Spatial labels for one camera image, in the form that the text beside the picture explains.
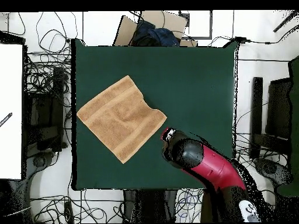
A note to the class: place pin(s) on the tan terry towel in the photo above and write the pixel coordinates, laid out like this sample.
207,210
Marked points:
121,119

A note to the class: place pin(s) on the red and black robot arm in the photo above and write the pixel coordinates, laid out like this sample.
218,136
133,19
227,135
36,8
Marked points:
215,168

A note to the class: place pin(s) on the white flat panel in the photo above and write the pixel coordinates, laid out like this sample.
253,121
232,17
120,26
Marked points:
10,105

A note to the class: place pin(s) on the dark green table cloth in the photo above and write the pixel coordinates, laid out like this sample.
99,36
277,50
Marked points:
186,81

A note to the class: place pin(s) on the dark blue garment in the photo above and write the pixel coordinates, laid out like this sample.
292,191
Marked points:
161,36

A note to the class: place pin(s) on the brown cardboard box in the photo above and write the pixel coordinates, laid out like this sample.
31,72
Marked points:
126,32

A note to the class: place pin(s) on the black equipment stand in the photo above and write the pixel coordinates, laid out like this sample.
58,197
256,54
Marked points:
57,105

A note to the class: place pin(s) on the grey wheeled base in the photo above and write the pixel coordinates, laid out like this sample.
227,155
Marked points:
39,161
271,169

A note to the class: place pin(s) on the black power strip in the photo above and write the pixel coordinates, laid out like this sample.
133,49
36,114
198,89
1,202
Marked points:
68,211

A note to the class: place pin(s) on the black corner clamp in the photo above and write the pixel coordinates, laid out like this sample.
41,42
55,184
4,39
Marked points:
241,39

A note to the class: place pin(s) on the green cloth covered object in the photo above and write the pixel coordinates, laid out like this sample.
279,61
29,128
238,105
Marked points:
294,116

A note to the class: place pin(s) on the black rod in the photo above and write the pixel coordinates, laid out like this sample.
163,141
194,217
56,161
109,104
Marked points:
285,22

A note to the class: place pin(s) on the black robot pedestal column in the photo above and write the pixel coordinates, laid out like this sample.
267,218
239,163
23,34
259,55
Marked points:
149,205

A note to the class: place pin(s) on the black chair frame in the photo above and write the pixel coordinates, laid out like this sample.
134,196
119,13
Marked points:
257,105

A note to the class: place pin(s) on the black square floor frame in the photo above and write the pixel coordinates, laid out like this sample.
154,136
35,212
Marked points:
210,25

